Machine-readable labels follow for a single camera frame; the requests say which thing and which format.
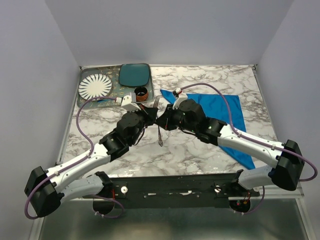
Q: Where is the white striped round plate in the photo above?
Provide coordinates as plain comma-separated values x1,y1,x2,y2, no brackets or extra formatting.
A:
78,73,113,100

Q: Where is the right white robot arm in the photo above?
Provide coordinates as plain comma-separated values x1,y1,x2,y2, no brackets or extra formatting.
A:
156,99,304,196

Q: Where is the blue cloth napkin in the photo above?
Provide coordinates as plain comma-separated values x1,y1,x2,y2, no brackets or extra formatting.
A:
159,89,256,170

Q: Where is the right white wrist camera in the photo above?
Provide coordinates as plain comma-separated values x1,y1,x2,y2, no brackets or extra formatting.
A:
172,87,188,110

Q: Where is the blue plastic fork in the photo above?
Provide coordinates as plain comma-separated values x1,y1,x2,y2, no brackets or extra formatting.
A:
96,98,116,103

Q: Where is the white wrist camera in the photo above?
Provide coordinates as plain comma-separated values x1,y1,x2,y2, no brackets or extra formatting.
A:
121,92,141,112
172,87,188,110

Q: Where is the green patterned tray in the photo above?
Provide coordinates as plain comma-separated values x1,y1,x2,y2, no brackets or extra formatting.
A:
77,63,155,109

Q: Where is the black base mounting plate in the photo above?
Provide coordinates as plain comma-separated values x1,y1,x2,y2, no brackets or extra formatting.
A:
97,172,260,209

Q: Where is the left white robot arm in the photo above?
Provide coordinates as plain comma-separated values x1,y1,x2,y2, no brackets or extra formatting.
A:
24,104,158,220

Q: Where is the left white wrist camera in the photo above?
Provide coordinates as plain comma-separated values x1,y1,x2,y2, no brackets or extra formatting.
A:
121,92,141,112

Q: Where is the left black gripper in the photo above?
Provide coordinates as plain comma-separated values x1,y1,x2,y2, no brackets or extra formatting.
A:
127,103,158,146

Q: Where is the iridescent purple fork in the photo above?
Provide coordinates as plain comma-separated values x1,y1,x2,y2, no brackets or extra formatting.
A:
152,97,165,147

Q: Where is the orange brown mug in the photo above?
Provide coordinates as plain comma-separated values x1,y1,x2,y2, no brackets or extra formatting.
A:
134,86,149,102

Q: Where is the teal square plate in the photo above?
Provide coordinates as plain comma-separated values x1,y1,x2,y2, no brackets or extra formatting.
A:
118,63,151,88

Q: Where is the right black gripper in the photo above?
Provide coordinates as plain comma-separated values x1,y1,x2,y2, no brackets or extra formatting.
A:
156,104,197,134

